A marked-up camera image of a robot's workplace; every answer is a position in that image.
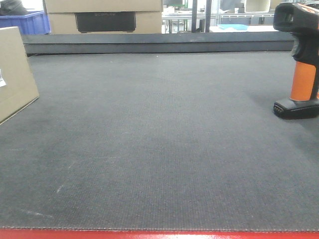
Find small brown cardboard package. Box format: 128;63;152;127
0;27;39;123

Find large brown cardboard box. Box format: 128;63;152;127
44;0;163;34

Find blue flat tray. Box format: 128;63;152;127
218;24;249;31

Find dark grey foam barrier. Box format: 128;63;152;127
22;32;294;54

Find white rectangular bin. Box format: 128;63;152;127
244;0;271;13

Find blue plastic crate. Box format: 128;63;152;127
0;11;51;35

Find orange black barcode scanner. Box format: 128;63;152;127
273;2;319;119

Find black bag in crate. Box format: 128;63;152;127
0;0;28;16

